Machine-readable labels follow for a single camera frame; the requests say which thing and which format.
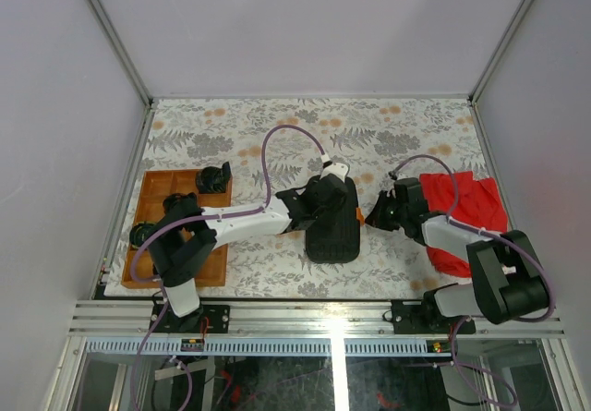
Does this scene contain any black plastic tool case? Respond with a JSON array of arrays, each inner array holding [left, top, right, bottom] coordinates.
[[305, 177, 363, 264]]

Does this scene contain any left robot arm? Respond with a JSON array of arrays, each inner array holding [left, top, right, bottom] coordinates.
[[139, 173, 347, 332]]

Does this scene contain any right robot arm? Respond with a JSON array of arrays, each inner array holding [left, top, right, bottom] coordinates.
[[366, 173, 555, 332]]

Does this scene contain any red cloth bag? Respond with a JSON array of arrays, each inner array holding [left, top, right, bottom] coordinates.
[[419, 172, 508, 278]]

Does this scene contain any dark patterned rolled cloth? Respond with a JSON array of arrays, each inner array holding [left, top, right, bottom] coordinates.
[[195, 162, 232, 194]]

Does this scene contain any wooden compartment tray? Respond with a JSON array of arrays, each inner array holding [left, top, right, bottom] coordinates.
[[121, 169, 232, 290]]

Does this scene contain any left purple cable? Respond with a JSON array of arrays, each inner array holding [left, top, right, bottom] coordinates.
[[130, 126, 332, 411]]

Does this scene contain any aluminium front rail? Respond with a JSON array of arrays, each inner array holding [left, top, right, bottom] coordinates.
[[68, 297, 567, 357]]

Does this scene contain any yellow black rolled strap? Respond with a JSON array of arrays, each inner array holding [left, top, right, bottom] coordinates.
[[128, 222, 156, 251]]

